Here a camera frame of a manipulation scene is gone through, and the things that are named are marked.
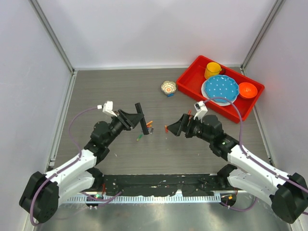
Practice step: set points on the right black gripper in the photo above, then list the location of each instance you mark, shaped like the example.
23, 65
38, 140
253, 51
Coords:
185, 125

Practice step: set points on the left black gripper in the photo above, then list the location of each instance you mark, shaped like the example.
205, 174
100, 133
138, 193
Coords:
129, 121

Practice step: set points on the black remote control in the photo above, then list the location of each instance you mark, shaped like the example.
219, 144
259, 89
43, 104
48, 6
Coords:
142, 120

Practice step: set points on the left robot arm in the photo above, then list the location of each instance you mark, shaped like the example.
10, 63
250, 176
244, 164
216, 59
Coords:
44, 192

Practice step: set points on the small patterned bowl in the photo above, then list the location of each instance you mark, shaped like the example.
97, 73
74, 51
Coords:
168, 87

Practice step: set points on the red plastic tray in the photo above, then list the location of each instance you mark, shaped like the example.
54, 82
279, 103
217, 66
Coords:
191, 83

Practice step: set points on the blue dotted plate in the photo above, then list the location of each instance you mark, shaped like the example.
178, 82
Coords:
221, 87

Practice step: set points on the yellow mug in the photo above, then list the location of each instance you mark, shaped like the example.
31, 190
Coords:
213, 69

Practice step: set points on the orange bowl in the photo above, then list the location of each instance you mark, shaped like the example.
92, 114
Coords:
247, 90

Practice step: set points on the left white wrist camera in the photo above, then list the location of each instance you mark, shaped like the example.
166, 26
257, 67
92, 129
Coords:
107, 108

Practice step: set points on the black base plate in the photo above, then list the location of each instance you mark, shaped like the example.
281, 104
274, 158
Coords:
163, 185

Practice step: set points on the white cable duct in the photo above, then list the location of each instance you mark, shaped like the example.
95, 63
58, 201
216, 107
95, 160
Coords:
177, 198

